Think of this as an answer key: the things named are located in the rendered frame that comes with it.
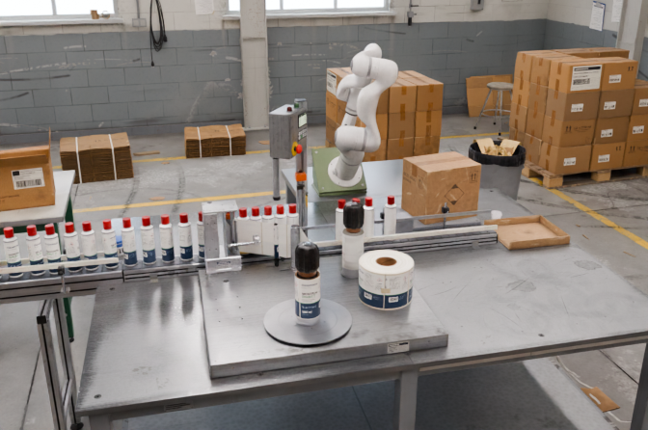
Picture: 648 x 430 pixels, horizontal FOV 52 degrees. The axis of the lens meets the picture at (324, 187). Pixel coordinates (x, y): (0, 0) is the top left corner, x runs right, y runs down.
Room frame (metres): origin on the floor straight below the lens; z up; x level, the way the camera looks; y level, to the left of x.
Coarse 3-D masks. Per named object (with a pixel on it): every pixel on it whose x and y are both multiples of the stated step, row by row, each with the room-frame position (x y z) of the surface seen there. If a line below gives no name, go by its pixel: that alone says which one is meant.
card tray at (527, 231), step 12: (528, 216) 3.02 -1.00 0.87; (540, 216) 3.03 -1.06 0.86; (504, 228) 2.94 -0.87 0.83; (516, 228) 2.94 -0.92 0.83; (528, 228) 2.94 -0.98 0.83; (540, 228) 2.94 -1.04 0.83; (552, 228) 2.92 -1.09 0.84; (504, 240) 2.81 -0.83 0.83; (516, 240) 2.81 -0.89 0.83; (528, 240) 2.74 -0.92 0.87; (540, 240) 2.75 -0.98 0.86; (552, 240) 2.76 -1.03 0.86; (564, 240) 2.78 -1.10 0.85
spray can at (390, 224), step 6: (390, 198) 2.71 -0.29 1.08; (390, 204) 2.71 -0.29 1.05; (390, 210) 2.70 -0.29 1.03; (390, 216) 2.70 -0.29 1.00; (390, 222) 2.70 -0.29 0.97; (384, 228) 2.72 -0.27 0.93; (390, 228) 2.70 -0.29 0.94; (384, 234) 2.72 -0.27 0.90; (390, 234) 2.70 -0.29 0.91; (390, 240) 2.70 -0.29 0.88
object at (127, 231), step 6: (126, 222) 2.45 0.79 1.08; (126, 228) 2.45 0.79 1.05; (132, 228) 2.46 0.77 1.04; (126, 234) 2.44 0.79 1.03; (132, 234) 2.46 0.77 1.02; (126, 240) 2.44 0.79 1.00; (132, 240) 2.45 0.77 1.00; (126, 246) 2.44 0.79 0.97; (132, 246) 2.45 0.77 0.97; (126, 252) 2.44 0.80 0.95; (132, 252) 2.45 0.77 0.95; (126, 258) 2.45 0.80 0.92; (132, 258) 2.45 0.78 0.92; (126, 264) 2.45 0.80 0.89; (132, 264) 2.45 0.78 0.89
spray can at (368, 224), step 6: (366, 198) 2.70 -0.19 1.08; (366, 204) 2.69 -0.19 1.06; (366, 210) 2.68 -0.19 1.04; (372, 210) 2.68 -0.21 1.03; (366, 216) 2.68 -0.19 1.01; (372, 216) 2.68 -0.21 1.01; (366, 222) 2.68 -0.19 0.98; (372, 222) 2.68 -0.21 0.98; (366, 228) 2.68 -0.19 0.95; (372, 228) 2.68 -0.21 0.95; (366, 234) 2.68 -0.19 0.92; (372, 234) 2.68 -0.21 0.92
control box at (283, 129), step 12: (300, 108) 2.73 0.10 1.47; (276, 120) 2.63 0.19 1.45; (288, 120) 2.61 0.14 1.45; (276, 132) 2.63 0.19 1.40; (288, 132) 2.61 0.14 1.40; (276, 144) 2.63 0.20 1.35; (288, 144) 2.61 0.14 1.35; (300, 144) 2.70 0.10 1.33; (276, 156) 2.64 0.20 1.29; (288, 156) 2.61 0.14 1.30
